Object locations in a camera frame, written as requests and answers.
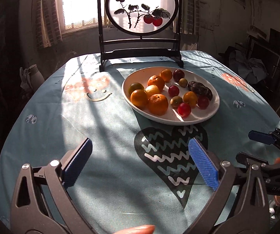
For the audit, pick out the small green-brown cherry tomato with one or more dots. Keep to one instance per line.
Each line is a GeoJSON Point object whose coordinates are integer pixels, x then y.
{"type": "Point", "coordinates": [183, 82]}

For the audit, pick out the dark brown date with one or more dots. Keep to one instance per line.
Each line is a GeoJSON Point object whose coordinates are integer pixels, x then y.
{"type": "Point", "coordinates": [207, 94]}
{"type": "Point", "coordinates": [194, 85]}

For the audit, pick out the white jug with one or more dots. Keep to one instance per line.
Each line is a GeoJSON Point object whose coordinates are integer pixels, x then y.
{"type": "Point", "coordinates": [31, 76]}

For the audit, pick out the small orange kumquat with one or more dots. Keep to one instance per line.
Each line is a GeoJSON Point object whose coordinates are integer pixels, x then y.
{"type": "Point", "coordinates": [166, 75]}

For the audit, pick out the orange mandarin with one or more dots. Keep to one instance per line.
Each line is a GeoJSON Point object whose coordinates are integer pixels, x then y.
{"type": "Point", "coordinates": [157, 104]}
{"type": "Point", "coordinates": [155, 81]}

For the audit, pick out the light blue printed tablecloth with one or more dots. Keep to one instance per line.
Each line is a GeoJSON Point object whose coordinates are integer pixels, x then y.
{"type": "Point", "coordinates": [81, 117]}

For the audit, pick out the pile of clothes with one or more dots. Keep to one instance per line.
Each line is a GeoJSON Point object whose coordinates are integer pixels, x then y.
{"type": "Point", "coordinates": [252, 65]}

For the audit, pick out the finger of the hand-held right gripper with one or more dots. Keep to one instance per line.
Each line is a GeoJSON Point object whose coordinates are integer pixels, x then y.
{"type": "Point", "coordinates": [246, 158]}
{"type": "Point", "coordinates": [260, 137]}

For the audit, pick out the round painted table screen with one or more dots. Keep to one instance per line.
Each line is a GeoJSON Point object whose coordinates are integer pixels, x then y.
{"type": "Point", "coordinates": [140, 51]}

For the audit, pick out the smooth orange kumquat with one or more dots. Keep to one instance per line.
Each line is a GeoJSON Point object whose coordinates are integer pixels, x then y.
{"type": "Point", "coordinates": [138, 98]}

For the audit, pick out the checked curtain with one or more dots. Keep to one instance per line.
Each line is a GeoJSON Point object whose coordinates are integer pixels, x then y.
{"type": "Point", "coordinates": [188, 12]}
{"type": "Point", "coordinates": [45, 22]}

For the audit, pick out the yellow cherry tomato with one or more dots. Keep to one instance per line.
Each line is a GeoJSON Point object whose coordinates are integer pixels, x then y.
{"type": "Point", "coordinates": [152, 90]}

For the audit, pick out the dark red cherry tomato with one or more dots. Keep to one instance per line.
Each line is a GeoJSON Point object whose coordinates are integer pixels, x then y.
{"type": "Point", "coordinates": [178, 74]}

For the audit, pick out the smooth orange tomato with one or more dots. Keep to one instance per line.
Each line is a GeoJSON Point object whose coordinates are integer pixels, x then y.
{"type": "Point", "coordinates": [190, 99]}

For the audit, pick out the white plate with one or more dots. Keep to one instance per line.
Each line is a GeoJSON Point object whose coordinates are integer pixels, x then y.
{"type": "Point", "coordinates": [196, 114]}

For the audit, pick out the person's left hand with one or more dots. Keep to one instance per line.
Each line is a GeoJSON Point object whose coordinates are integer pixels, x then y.
{"type": "Point", "coordinates": [135, 230]}

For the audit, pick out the stack of dark frames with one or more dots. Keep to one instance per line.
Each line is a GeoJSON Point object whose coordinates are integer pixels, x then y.
{"type": "Point", "coordinates": [266, 48]}

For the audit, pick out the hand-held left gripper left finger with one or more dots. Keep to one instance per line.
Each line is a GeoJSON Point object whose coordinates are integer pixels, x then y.
{"type": "Point", "coordinates": [77, 160]}

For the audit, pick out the green-red cherry tomato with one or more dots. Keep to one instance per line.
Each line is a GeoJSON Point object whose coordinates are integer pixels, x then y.
{"type": "Point", "coordinates": [176, 101]}

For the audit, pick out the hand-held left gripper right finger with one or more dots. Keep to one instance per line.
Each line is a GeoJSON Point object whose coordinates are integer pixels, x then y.
{"type": "Point", "coordinates": [203, 163]}

